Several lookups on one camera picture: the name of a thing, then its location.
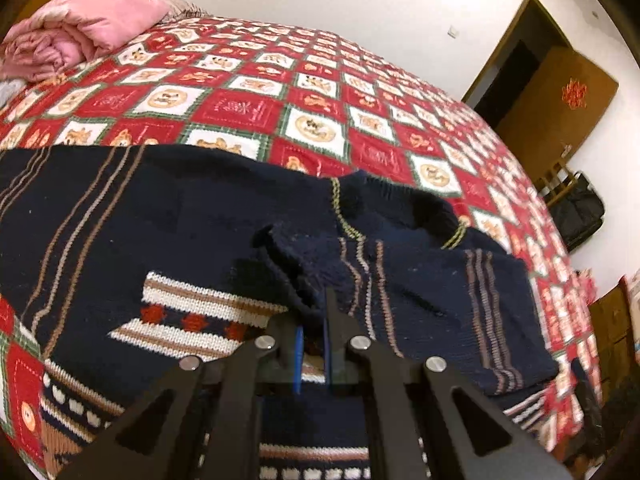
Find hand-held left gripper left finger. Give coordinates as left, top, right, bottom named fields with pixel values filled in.
left=57, top=312, right=306, bottom=480

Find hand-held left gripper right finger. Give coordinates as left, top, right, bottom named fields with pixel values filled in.
left=322, top=286, right=576, bottom=480

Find navy striped knitted sweater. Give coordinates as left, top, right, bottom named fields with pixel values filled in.
left=0, top=145, right=601, bottom=480

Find red checked printed bedspread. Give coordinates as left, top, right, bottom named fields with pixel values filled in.
left=0, top=17, right=601, bottom=480

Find wooden cabinet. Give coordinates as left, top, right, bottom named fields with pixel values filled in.
left=587, top=275, right=640, bottom=411

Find wooden chair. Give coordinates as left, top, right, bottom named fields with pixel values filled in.
left=532, top=145, right=576, bottom=206

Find black bag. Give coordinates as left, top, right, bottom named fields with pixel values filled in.
left=547, top=170, right=606, bottom=253

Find brown wooden door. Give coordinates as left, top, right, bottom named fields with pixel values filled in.
left=495, top=45, right=621, bottom=183

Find pink folded quilt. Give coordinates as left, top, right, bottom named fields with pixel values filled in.
left=0, top=0, right=173, bottom=83

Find dark door frame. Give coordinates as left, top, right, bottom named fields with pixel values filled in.
left=460, top=0, right=573, bottom=131

